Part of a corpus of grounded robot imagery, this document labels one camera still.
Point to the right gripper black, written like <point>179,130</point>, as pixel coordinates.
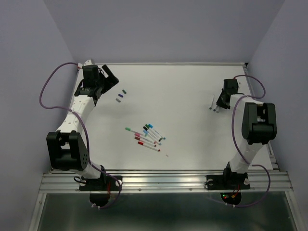
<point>219,102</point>

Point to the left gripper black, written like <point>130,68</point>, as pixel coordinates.
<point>110,81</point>

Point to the dark green pen body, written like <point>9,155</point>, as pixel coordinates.
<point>211,102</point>

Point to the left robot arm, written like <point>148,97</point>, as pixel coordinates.
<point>69,146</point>

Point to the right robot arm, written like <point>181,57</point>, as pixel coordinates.
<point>253,125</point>

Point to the pink capped pen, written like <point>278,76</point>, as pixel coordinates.
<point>140,136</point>

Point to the maroon capped pen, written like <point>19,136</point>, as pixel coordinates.
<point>145,141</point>

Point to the red capped pen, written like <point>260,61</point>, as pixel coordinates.
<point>148,146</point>

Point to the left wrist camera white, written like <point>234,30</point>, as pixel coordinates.
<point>89,62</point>

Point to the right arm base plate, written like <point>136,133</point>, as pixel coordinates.
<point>230,186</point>

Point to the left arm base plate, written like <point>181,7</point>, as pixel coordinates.
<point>103,192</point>

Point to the aluminium frame rail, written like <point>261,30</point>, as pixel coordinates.
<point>166,181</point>

